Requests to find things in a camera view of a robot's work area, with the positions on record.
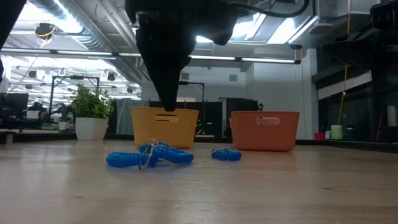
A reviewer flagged pale green cup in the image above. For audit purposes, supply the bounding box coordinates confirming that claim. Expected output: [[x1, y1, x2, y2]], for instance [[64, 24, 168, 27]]
[[330, 124, 343, 141]]

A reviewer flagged black metal stand frame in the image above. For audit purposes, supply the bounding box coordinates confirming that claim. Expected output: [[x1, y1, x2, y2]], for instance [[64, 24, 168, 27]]
[[48, 75, 101, 121]]

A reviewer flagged orange plastic bin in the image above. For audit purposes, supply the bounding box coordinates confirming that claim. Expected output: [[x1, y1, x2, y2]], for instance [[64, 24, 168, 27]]
[[229, 110, 301, 152]]

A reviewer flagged person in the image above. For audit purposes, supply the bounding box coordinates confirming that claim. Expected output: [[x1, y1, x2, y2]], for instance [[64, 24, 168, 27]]
[[37, 110, 51, 124]]

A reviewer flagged flat ceiling light panel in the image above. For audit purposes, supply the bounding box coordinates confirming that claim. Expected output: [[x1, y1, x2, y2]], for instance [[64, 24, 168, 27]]
[[195, 34, 216, 44]]

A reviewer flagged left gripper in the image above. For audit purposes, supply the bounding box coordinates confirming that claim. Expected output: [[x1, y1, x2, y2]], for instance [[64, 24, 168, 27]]
[[126, 0, 240, 112]]

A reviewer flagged large white plant pot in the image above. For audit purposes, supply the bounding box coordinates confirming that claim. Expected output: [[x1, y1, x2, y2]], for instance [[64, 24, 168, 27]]
[[75, 117, 108, 141]]

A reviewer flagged yellow plastic bin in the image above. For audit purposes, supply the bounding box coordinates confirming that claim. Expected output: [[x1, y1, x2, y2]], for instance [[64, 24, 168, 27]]
[[131, 106, 200, 149]]

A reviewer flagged black partition panel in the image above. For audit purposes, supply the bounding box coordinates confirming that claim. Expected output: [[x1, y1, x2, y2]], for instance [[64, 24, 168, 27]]
[[149, 100, 223, 136]]

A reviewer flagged long linear ceiling light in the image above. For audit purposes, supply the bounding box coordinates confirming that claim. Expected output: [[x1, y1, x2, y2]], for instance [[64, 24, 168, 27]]
[[0, 48, 302, 65]]

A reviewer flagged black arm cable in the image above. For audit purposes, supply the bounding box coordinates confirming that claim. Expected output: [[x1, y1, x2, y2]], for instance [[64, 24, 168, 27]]
[[229, 0, 310, 19]]

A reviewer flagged blue spring keychain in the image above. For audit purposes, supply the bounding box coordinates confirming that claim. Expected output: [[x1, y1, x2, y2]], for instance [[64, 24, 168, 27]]
[[139, 138, 195, 165], [105, 143, 160, 171], [210, 147, 243, 162]]

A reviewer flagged black gantry frame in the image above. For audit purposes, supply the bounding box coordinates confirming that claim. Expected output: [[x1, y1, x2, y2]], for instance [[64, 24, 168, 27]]
[[178, 80, 205, 102]]

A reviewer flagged black screen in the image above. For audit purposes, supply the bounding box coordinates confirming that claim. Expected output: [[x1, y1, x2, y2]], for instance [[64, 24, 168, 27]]
[[226, 98, 259, 128]]

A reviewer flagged black computer monitor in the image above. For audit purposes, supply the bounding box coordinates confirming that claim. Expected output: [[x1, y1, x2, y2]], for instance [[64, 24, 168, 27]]
[[0, 92, 30, 118]]

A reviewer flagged yellow hanging cable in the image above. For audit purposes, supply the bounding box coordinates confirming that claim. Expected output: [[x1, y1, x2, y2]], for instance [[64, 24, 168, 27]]
[[337, 0, 352, 125]]

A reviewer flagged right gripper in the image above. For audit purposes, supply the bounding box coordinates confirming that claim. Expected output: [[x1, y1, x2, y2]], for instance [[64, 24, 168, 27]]
[[320, 27, 398, 71]]

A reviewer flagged grey cloth cover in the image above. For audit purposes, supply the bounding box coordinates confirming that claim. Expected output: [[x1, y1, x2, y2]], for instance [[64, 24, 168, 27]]
[[115, 98, 150, 136]]

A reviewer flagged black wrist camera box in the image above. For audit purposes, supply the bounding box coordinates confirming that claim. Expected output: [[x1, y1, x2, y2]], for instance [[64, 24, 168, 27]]
[[369, 1, 398, 30]]

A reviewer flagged green leafy plant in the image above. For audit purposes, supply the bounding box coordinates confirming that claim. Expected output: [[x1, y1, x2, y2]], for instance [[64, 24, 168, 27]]
[[70, 83, 115, 119]]

